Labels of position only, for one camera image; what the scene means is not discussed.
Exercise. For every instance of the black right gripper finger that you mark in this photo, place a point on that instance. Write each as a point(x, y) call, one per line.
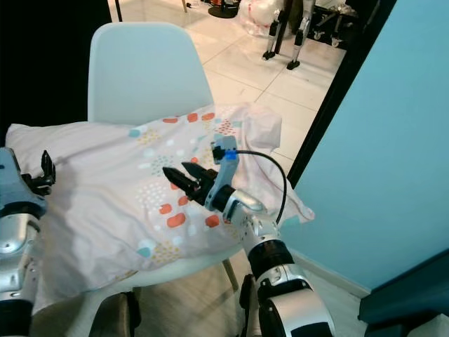
point(198, 172)
point(181, 182)

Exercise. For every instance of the pink patterned pillow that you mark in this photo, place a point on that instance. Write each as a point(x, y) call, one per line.
point(98, 210)

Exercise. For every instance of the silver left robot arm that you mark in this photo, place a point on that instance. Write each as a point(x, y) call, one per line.
point(17, 267)

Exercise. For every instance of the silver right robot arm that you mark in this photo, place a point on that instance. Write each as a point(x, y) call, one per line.
point(266, 239)

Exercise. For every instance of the pale blue plastic chair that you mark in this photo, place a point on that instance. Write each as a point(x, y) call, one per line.
point(147, 70)

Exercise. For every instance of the robot right leg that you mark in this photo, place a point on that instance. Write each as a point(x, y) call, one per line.
point(252, 316)

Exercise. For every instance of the black round stand base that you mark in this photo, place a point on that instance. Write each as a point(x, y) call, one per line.
point(223, 10)

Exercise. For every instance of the clear plastic bag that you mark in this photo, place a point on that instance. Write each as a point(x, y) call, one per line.
point(256, 14)

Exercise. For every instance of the standing humanoid robot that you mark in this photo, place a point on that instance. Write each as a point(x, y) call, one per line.
point(303, 28)

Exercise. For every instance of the black wheeled rack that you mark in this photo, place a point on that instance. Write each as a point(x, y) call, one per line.
point(344, 21)

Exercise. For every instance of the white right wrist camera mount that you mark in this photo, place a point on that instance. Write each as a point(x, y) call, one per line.
point(223, 140)

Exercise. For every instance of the black door frame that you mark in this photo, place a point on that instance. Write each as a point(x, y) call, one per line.
point(351, 70)

